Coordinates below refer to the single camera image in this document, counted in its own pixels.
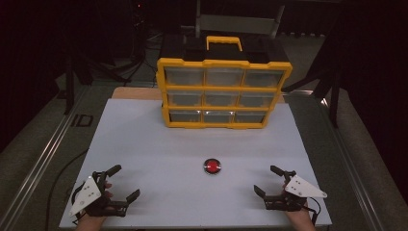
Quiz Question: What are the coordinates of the round red black compact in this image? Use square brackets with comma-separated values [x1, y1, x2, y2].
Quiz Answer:
[202, 158, 222, 175]

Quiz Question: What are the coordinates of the aluminium floor rail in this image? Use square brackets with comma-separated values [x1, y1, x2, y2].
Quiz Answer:
[0, 86, 92, 231]
[290, 90, 381, 231]

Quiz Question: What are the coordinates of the wooden table board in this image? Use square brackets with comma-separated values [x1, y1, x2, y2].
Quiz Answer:
[111, 86, 287, 104]

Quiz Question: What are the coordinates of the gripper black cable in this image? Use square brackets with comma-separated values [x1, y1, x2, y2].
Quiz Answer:
[70, 183, 85, 225]
[307, 196, 320, 226]

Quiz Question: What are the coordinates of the black metal stand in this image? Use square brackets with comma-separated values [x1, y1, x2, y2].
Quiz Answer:
[281, 32, 342, 129]

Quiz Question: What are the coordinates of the set of clear drawers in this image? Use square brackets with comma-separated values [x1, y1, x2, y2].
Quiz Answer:
[164, 66, 285, 124]

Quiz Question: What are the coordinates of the yellow black drawer cabinet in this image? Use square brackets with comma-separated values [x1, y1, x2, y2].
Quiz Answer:
[156, 36, 293, 130]

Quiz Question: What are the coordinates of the person's right hand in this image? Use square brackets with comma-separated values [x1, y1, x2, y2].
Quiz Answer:
[281, 182, 311, 221]

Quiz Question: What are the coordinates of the clear plastic cabinet drawer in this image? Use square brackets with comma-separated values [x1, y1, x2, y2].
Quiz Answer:
[202, 110, 235, 124]

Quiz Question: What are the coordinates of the person's left hand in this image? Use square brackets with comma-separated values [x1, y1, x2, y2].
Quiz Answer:
[81, 181, 115, 224]

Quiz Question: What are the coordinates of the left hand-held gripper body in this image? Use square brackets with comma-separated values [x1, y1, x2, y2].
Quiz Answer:
[69, 170, 129, 218]

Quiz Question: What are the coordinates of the long black floor cable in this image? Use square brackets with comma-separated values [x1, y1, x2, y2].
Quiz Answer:
[46, 147, 90, 231]

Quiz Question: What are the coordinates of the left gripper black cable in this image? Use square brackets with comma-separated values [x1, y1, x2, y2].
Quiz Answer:
[70, 183, 85, 225]

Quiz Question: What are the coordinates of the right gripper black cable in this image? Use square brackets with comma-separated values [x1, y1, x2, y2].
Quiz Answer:
[307, 196, 320, 226]

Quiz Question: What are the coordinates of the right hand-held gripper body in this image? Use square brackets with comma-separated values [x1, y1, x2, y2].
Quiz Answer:
[263, 169, 328, 213]

